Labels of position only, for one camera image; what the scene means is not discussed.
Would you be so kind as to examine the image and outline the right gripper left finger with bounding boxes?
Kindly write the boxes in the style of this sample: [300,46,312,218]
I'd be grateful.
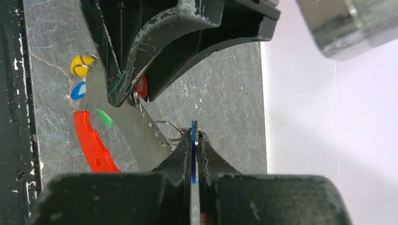
[27,132,191,225]

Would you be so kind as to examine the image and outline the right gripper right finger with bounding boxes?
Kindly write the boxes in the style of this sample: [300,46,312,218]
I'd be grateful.
[198,133,352,225]

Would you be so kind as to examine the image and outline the blue key tag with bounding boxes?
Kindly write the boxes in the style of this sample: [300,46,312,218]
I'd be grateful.
[191,120,199,184]
[70,82,86,100]

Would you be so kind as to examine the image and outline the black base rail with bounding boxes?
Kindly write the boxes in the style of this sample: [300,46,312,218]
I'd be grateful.
[0,0,41,225]

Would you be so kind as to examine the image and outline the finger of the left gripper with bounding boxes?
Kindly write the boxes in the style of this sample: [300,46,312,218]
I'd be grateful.
[126,0,281,101]
[80,0,174,107]

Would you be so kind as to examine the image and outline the steel key holder red handle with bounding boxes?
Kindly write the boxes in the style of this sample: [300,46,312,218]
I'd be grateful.
[74,53,181,173]

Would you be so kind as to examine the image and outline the green key tag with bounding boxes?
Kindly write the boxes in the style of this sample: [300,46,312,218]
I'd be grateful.
[98,109,114,126]

